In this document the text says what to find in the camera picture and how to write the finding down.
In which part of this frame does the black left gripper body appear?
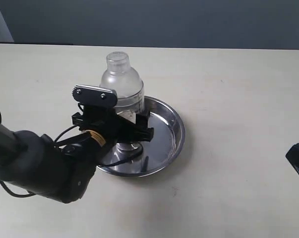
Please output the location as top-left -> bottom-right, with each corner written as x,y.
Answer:
71,103 -> 140,149

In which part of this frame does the clear plastic shaker bottle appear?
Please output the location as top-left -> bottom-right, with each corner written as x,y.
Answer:
100,52 -> 145,123

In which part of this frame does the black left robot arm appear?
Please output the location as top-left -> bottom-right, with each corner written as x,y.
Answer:
0,103 -> 154,203

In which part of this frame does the round stainless steel pan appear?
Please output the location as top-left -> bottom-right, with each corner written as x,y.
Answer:
99,96 -> 185,178

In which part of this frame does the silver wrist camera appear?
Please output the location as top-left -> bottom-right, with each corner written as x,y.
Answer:
72,84 -> 118,108

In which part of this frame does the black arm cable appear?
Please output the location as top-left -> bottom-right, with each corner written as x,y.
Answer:
0,102 -> 143,199

